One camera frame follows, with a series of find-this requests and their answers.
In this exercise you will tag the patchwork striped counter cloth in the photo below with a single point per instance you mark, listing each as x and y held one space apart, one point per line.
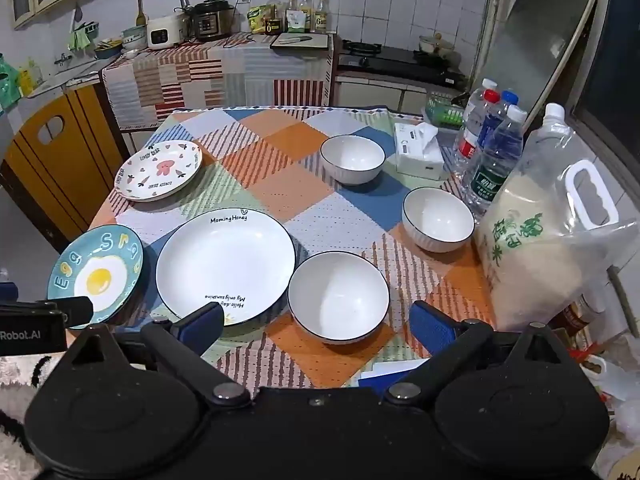
215 80

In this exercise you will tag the green plastic bag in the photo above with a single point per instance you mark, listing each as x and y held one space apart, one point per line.
7 82

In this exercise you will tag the red label water bottle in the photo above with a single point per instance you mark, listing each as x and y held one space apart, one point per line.
470 147

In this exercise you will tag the yellow label oil bottle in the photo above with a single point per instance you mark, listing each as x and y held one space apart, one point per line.
322 15

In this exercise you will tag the white cutting board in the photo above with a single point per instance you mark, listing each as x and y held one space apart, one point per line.
300 42

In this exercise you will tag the large white black-rimmed plate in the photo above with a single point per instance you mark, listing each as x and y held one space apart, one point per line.
225 265

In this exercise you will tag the white rice cooker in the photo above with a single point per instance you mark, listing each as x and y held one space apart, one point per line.
162 32

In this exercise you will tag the green hanging cloth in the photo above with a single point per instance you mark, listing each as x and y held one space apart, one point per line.
80 39

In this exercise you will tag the blue label water bottle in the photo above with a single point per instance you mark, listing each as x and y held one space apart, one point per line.
495 120

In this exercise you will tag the white black-rimmed bowl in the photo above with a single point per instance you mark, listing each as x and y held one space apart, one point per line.
338 297
352 157
437 217

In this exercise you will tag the white fuzzy cloth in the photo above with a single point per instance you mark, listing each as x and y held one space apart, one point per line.
20 410

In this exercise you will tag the black gas stove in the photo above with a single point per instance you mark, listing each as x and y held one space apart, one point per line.
400 62

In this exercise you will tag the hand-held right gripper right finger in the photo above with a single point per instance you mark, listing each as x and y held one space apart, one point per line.
434 326

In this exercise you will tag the kitchen knife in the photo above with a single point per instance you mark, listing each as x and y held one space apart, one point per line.
299 38

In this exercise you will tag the stack of small bowls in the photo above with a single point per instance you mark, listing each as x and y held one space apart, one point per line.
134 37

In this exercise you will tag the green seasoning packet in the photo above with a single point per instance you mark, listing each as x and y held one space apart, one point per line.
257 15

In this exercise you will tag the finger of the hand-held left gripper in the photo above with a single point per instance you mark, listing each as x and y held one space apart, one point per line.
77 311

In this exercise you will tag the blue fried egg print plate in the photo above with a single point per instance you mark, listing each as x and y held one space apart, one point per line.
97 275

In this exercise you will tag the wooden chair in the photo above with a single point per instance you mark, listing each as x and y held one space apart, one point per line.
55 160

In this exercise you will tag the green label water bottle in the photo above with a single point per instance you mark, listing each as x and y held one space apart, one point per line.
492 175

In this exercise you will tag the dark sauce bottle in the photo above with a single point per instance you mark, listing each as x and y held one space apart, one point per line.
273 19

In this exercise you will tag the metal sink faucet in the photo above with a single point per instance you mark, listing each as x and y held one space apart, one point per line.
62 58

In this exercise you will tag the clear plastic rice bag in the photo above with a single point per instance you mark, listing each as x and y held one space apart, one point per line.
540 250

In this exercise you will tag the clear water bottle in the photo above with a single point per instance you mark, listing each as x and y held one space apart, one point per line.
481 94

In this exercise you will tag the wooden spatula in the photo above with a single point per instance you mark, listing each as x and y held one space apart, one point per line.
140 7

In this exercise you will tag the white plastic bag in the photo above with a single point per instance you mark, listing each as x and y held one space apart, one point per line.
617 375

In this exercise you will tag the patchwork checked tablecloth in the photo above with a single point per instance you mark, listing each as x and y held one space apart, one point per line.
280 180

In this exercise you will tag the black pressure cooker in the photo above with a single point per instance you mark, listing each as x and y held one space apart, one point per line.
212 19

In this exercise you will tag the rabbit and carrot print plate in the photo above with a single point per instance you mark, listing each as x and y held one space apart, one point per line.
160 170

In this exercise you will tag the white tissue box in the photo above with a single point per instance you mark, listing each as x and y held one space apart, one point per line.
420 155

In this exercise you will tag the white label oil bottle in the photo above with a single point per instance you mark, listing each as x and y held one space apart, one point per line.
292 15

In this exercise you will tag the blue dish with utensils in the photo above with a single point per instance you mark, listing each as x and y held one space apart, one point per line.
107 50

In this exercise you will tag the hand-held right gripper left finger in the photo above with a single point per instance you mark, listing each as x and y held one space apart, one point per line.
201 329

